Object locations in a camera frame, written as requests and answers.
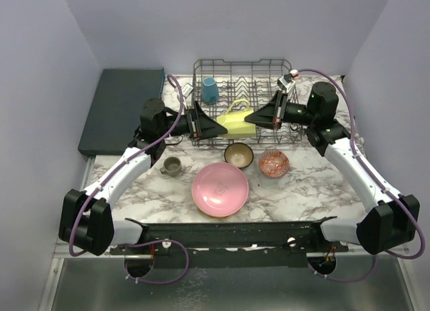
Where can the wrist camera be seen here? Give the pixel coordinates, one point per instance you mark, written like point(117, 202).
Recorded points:
point(187, 90)
point(287, 82)

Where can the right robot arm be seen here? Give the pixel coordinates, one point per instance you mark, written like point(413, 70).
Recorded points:
point(390, 216)

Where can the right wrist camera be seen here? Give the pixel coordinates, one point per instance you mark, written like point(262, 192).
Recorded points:
point(287, 82)

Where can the brown beige bowl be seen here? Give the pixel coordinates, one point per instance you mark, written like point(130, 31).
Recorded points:
point(239, 154)

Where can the blue floral mug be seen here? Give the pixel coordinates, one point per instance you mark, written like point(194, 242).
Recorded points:
point(209, 91)

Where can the red patterned bowl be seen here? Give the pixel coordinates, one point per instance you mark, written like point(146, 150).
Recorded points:
point(274, 163)

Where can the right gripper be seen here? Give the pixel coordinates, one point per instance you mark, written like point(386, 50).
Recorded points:
point(267, 116)

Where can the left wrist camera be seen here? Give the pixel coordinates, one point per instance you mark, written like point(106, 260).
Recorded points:
point(187, 90)

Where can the small grey cup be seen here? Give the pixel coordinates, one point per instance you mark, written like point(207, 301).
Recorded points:
point(171, 166)

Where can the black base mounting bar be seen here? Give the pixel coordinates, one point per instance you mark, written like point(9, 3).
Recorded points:
point(234, 245)

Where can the dark grey network switch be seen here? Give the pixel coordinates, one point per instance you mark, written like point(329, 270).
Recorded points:
point(115, 111)

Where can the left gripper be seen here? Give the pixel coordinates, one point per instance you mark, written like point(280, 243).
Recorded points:
point(201, 126)

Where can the yellow-green faceted mug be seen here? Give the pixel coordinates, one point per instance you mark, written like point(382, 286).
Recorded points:
point(234, 121)

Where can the aluminium rail frame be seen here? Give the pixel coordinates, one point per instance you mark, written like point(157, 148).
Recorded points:
point(70, 211)

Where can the pink plate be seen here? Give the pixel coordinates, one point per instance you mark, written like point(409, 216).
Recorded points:
point(220, 186)

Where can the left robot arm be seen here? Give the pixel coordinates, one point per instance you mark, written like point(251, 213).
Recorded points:
point(86, 220)

